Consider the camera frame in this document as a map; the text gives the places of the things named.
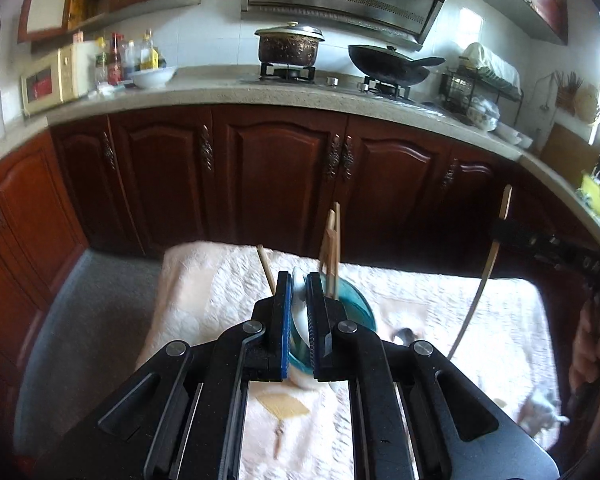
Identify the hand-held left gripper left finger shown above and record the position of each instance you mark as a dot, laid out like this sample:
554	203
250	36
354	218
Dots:
282	330

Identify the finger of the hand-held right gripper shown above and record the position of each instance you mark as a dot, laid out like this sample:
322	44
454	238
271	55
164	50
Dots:
512	237

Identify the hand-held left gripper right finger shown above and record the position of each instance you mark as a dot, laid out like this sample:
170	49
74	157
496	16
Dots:
314	340

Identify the white ceramic spoon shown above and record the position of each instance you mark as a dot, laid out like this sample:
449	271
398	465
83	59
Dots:
300	320

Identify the wooden chopstick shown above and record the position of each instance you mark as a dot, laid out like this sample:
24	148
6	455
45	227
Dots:
504	205
327	240
336	250
266	270

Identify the teal-rimmed floral utensil holder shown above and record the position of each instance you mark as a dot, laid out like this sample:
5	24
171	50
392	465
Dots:
355	305

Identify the metal spoon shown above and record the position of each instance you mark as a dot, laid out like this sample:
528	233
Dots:
405	335

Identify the person's right hand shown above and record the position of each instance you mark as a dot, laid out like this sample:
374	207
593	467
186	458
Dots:
587	345

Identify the green white item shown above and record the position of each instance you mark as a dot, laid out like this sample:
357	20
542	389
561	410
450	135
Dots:
592	192

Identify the small white bowl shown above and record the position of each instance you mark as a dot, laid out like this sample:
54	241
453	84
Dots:
526	142

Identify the wooden cutting board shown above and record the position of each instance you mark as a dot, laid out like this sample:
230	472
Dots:
567	155

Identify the quilted cream tablecloth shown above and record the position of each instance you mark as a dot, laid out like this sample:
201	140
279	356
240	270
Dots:
440	310

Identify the floral ceramic tureen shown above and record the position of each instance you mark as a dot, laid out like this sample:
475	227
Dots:
482	116

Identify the white work glove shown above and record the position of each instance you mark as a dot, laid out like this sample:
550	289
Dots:
537	410

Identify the round woven mat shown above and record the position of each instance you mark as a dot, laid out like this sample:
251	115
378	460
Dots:
589	105

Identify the wooden base cabinets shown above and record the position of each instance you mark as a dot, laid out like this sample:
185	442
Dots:
270	160

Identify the white cloth cover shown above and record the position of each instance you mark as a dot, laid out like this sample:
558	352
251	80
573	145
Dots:
492	65

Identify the black wok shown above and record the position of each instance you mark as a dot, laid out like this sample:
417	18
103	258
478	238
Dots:
385	67

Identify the gas stove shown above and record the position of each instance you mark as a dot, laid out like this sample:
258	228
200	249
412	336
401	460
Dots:
330	85

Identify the speckled stone countertop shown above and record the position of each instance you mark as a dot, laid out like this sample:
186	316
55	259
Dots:
205	95

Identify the stained pot with lid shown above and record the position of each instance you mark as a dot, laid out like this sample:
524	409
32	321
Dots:
287	47

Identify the large white bowl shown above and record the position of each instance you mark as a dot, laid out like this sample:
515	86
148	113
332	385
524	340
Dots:
152	77

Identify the yellow oil bottle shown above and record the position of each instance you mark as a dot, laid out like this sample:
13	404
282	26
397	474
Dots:
149	55

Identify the clear bottle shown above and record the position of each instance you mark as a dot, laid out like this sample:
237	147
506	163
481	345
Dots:
130	62

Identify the cream microwave oven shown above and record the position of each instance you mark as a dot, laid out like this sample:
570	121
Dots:
50	82

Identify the small carton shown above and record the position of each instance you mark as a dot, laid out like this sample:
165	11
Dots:
78	37

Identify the wall chopstick basket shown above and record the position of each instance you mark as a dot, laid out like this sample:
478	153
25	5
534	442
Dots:
567	92

